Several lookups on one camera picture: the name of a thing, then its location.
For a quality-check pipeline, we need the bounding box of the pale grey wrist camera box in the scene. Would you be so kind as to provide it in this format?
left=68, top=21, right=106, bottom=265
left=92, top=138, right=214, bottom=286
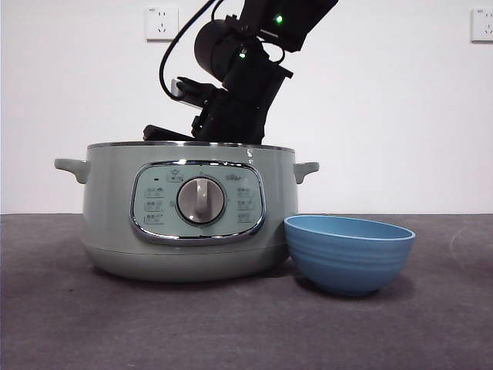
left=169, top=77, right=194, bottom=106

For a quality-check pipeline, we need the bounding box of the white wall socket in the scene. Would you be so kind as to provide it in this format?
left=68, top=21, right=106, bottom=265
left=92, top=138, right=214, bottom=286
left=145, top=6, right=179, bottom=42
left=470, top=8, right=493, bottom=43

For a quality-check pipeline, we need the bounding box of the blue ribbed bowl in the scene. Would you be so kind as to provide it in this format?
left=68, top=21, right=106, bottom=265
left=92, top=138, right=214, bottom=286
left=283, top=214, right=417, bottom=298

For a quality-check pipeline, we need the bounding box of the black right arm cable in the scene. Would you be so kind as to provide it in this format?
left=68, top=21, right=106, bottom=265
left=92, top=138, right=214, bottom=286
left=159, top=0, right=226, bottom=102

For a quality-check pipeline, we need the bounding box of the pale green electric steamer pot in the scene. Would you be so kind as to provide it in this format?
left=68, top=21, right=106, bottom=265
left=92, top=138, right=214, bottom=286
left=53, top=141, right=320, bottom=284

